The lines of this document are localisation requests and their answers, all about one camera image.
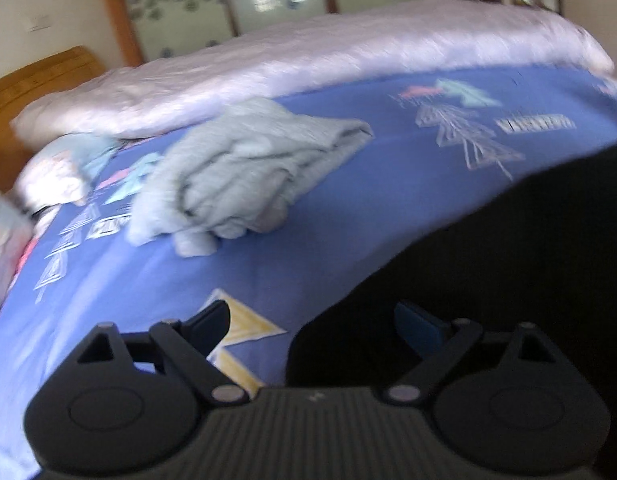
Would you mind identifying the small white patterned pillow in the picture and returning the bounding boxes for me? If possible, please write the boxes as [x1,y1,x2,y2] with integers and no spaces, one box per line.
[16,132,122,208]

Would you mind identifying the white patterned quilt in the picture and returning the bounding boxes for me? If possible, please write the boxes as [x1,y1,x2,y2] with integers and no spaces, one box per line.
[11,0,617,143]

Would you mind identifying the black pants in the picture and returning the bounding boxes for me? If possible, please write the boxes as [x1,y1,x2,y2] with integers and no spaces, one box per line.
[286,132,617,480]

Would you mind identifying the frosted glass sliding wardrobe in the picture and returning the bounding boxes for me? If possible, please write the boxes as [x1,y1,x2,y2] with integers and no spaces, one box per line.
[106,0,504,66]

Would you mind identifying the blue printed bed sheet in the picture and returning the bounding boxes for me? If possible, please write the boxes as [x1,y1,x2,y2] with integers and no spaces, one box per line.
[0,62,617,480]

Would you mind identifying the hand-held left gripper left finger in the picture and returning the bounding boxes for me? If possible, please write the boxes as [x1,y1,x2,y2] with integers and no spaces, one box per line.
[76,300,249,406]

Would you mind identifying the large pastel floral pillow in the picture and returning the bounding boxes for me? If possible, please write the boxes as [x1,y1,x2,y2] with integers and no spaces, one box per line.
[0,185,34,331]

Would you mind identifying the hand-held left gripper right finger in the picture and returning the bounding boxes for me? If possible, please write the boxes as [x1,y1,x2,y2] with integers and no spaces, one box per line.
[383,301,557,406]

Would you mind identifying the grey pants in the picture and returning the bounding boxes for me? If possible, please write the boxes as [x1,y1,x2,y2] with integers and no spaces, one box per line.
[127,97,374,258]

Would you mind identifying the wooden headboard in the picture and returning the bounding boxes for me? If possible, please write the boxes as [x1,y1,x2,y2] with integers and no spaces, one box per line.
[0,45,106,193]

